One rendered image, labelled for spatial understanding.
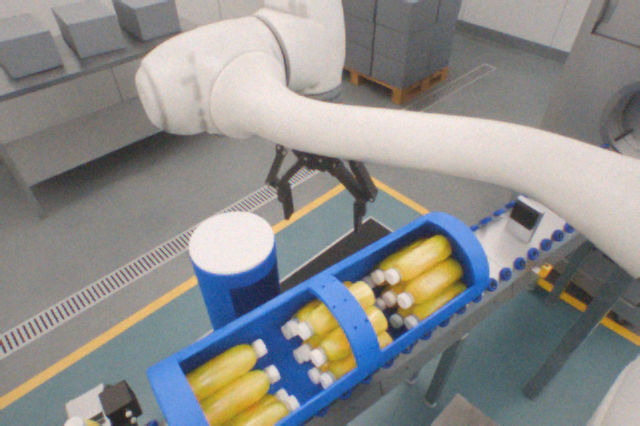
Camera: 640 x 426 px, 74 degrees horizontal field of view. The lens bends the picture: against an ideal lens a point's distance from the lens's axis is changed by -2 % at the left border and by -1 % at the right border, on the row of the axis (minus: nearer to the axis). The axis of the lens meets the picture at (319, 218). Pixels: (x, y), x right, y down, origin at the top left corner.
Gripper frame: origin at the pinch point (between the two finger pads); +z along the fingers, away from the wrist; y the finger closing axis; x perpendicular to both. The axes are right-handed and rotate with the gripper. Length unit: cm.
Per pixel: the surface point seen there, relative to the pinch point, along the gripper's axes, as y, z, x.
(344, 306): 2.6, 28.4, 2.1
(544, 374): 74, 134, 67
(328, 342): -0.1, 37.0, -3.0
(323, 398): 2.5, 40.4, -14.9
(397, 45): -50, 85, 332
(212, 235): -52, 43, 28
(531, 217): 48, 48, 70
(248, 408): -15, 47, -20
